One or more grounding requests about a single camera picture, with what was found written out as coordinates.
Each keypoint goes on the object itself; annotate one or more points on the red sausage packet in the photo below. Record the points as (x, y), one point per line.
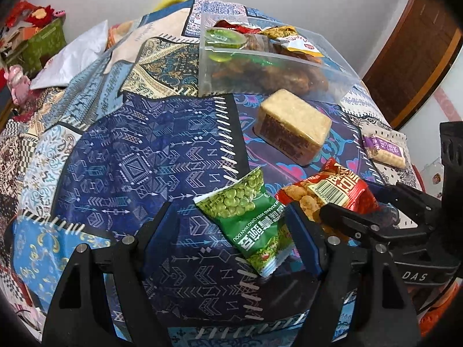
(235, 25)

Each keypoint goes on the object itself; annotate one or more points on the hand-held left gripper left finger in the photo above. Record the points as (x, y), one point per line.
(164, 232)

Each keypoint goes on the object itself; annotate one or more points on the white pillow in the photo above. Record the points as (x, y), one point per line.
(72, 58)

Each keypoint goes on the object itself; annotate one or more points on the patchwork blanket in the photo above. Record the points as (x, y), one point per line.
(126, 151)

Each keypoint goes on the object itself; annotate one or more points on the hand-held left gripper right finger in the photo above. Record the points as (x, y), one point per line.
(304, 236)

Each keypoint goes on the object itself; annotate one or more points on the red peanut snack packet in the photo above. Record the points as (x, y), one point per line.
(325, 191)

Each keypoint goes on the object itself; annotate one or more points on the yellow foam tube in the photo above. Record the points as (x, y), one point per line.
(172, 0)

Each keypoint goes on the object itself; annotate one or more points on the brown nut packet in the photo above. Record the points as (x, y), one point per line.
(264, 45)

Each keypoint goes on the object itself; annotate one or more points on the brown wooden door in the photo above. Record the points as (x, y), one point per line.
(419, 54)

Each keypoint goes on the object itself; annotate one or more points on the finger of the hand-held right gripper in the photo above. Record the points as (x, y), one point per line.
(412, 206)
(351, 224)

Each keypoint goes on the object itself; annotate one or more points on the pink toy figure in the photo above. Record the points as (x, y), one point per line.
(18, 85)

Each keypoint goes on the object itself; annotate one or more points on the small pale biscuit packet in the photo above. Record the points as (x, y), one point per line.
(385, 150)

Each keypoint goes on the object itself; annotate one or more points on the green storage box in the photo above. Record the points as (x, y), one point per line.
(47, 47)

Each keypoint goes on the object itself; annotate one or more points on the rice cake packet brown label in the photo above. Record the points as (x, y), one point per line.
(293, 123)

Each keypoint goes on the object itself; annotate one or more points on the clear plastic container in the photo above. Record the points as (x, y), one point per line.
(217, 76)

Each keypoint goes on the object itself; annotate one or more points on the pile of colourful cloths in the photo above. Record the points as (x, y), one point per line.
(29, 16)

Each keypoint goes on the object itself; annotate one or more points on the orange snack packet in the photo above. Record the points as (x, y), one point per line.
(296, 41)

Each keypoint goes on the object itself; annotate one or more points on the white wardrobe door pink hearts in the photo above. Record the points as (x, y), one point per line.
(434, 141)

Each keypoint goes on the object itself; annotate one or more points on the green pea snack packet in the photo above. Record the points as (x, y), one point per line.
(246, 217)

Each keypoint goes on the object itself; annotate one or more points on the thin green strip packet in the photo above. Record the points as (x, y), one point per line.
(253, 60)

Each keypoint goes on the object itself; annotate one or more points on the green jelly cup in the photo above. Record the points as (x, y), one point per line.
(224, 39)

